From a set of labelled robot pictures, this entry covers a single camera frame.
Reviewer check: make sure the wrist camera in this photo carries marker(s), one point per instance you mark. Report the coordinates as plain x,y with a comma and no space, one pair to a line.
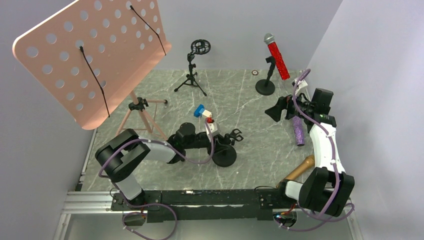
213,128
302,84

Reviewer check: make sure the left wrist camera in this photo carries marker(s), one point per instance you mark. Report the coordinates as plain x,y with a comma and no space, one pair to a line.
213,128

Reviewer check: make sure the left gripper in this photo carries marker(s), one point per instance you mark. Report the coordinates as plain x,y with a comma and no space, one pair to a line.
224,138

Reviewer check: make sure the black tripod shock mount stand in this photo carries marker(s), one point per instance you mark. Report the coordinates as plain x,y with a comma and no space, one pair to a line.
197,47

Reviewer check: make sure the gold microphone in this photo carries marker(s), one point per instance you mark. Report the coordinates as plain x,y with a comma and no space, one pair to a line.
307,163

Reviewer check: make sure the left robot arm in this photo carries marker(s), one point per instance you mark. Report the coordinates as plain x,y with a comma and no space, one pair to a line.
123,154

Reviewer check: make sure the red glitter microphone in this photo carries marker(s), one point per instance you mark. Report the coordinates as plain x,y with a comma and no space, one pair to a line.
269,40

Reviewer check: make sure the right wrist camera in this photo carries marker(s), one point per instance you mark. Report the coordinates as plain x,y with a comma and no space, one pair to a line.
302,84

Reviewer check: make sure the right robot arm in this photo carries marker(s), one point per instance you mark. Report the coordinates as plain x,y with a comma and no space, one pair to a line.
328,187

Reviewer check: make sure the black round mic stand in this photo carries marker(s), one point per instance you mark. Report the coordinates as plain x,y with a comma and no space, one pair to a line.
266,87
226,161

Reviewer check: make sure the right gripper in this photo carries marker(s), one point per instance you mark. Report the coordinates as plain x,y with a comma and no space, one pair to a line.
287,107

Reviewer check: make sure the purple glitter microphone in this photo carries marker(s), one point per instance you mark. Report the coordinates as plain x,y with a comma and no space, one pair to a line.
298,131

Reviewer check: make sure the pink perforated music stand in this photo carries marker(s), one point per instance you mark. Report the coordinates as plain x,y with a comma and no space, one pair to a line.
91,54

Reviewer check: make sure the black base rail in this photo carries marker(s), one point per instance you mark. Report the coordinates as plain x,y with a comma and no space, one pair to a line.
210,204

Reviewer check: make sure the blue and white toy block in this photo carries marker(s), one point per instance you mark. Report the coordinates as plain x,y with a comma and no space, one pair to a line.
202,112

